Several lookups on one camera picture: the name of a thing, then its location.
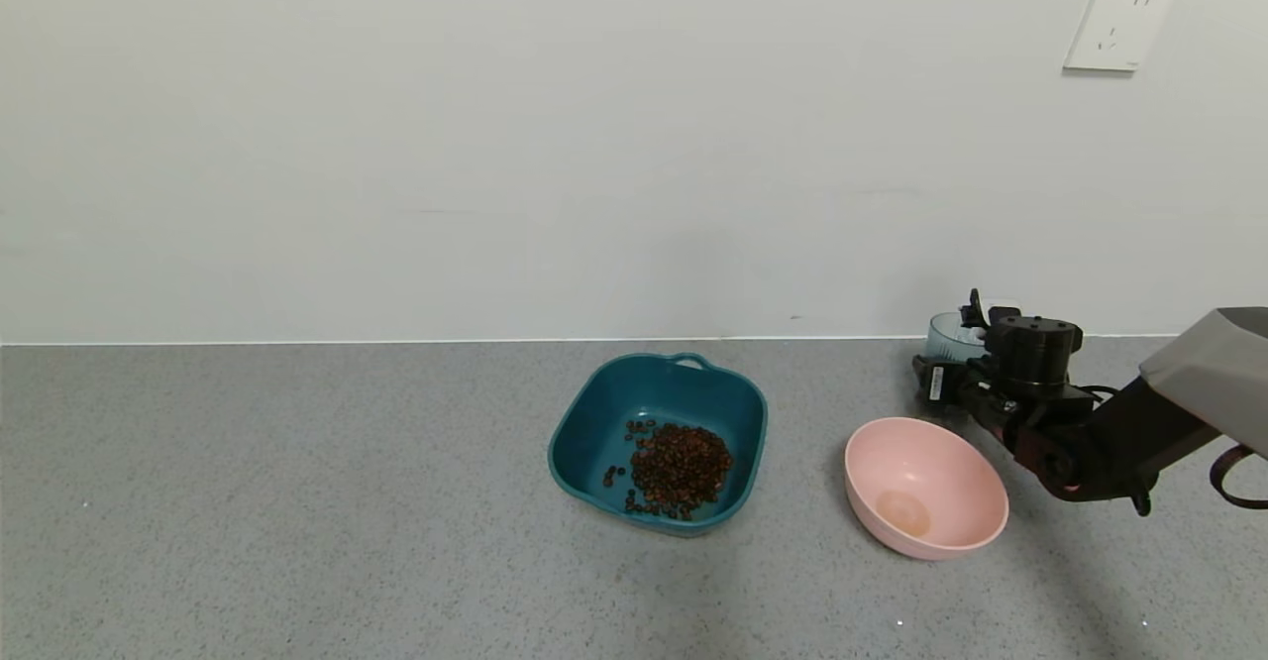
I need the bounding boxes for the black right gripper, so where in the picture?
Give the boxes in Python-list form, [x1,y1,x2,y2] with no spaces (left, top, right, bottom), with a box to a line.
[911,354,999,416]

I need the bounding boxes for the translucent blue-grey ribbed cup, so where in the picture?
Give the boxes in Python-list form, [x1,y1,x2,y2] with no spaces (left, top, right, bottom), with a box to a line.
[924,311,992,369]

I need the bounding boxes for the brown coffee beans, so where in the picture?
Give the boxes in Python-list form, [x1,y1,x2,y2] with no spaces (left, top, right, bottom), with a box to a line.
[601,418,735,523]

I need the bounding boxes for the pink round bowl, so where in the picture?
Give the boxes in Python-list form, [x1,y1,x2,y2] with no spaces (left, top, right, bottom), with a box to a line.
[844,417,1009,560]

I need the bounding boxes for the teal square plastic basin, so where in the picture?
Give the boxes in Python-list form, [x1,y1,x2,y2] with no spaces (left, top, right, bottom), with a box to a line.
[548,353,769,538]

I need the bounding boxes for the white wall socket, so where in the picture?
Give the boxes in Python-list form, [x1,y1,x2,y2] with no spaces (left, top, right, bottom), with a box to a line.
[1062,0,1178,73]

